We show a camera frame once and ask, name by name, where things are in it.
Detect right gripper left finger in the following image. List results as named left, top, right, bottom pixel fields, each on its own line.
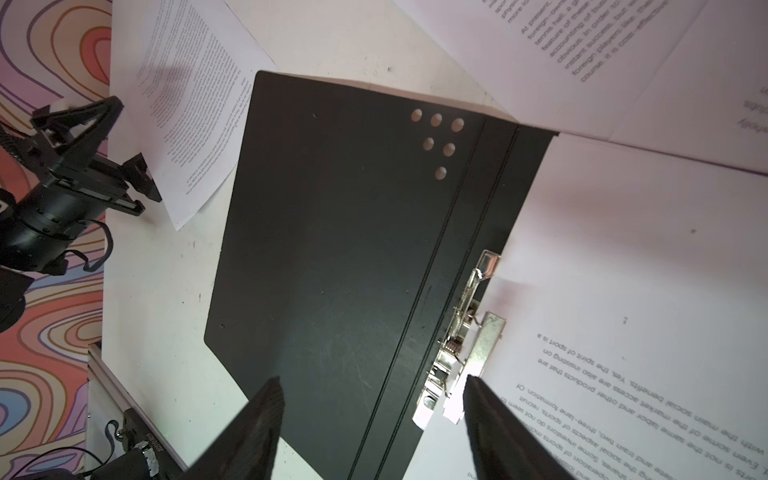
left=181, top=377, right=285, bottom=480

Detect orange and black folder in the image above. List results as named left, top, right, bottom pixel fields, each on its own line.
left=204, top=71, right=555, bottom=479

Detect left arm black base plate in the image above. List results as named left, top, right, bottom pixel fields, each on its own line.
left=85, top=342, right=186, bottom=480

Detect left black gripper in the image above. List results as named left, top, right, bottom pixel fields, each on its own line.
left=1, top=96, right=162, bottom=275

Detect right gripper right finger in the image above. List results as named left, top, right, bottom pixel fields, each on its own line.
left=463, top=375, right=572, bottom=479

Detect metal folder clip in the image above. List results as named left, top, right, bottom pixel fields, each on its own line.
left=412, top=250, right=507, bottom=430

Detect printed paper sheet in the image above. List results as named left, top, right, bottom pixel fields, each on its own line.
left=611, top=1, right=767, bottom=173
left=112, top=1, right=275, bottom=230
left=398, top=0, right=705, bottom=139
left=479, top=134, right=767, bottom=479

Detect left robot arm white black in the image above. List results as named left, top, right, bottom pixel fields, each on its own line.
left=1, top=96, right=162, bottom=331

